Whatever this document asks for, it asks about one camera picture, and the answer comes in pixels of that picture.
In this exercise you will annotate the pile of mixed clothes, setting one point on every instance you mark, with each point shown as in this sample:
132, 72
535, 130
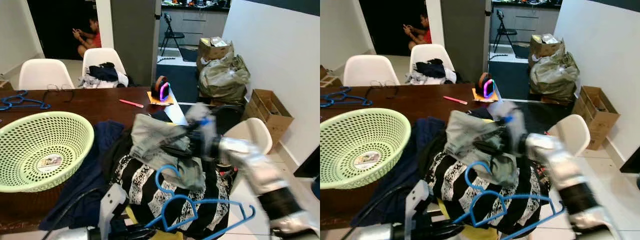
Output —
430, 70
105, 75

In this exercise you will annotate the black headset with purple light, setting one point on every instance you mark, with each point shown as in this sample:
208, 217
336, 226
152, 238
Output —
486, 86
161, 90

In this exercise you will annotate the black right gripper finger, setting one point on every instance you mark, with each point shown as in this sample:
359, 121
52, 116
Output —
175, 149
185, 132
487, 147
500, 131

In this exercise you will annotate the black folding chair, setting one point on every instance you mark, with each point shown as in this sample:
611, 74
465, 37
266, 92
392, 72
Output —
499, 15
167, 19

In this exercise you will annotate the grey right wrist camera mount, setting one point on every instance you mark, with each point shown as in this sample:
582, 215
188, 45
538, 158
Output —
510, 115
202, 115

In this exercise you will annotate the orange paper sheet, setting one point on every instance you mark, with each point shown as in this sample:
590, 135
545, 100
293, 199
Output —
152, 100
477, 97

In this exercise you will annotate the navy garment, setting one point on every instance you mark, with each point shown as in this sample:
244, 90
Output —
85, 180
400, 190

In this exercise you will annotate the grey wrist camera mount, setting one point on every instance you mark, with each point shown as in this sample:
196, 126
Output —
202, 115
417, 197
112, 200
510, 115

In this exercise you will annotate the stuffed brown cardboard box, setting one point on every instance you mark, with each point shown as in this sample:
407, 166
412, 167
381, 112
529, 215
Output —
542, 47
212, 50

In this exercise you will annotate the pink pen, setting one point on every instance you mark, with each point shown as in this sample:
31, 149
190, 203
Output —
455, 100
131, 103

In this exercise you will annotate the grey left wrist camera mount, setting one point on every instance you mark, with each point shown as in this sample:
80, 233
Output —
417, 197
112, 200

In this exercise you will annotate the grey-green plastic bag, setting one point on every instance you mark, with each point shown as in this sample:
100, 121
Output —
552, 77
225, 80

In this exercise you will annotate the light green plastic basket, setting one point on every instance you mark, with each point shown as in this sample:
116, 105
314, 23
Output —
360, 145
30, 150

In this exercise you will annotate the blue plastic hanger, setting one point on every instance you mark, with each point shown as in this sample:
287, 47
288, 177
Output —
5, 106
487, 197
186, 204
326, 103

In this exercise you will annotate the person in red shirt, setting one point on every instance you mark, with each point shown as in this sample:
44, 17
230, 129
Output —
96, 40
426, 36

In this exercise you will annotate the grey kitchen cabinet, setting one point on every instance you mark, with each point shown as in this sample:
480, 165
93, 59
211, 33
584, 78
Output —
530, 20
195, 22

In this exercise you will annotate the white plastic chair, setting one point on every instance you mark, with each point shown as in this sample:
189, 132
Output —
572, 132
370, 70
430, 51
250, 132
45, 75
102, 55

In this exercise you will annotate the grey garment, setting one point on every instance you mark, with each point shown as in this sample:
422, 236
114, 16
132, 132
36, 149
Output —
465, 130
155, 132

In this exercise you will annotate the black white striped garment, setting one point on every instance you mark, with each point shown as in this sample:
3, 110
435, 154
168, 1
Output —
145, 190
450, 180

